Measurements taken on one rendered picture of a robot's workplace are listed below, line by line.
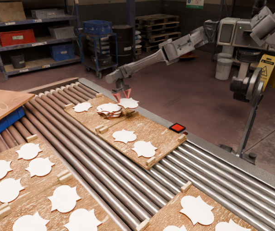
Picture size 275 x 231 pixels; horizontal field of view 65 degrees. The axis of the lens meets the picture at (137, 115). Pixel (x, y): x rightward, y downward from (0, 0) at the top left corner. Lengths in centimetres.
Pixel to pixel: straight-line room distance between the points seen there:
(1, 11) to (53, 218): 467
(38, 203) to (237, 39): 139
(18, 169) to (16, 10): 441
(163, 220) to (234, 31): 115
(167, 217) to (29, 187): 62
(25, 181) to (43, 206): 18
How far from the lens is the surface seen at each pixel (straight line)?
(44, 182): 114
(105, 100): 174
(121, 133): 133
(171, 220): 94
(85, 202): 101
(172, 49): 108
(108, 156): 121
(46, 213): 102
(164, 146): 125
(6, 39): 530
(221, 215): 100
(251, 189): 117
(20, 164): 128
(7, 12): 533
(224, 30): 155
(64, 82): 213
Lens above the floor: 172
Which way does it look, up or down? 31 degrees down
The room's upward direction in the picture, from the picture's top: straight up
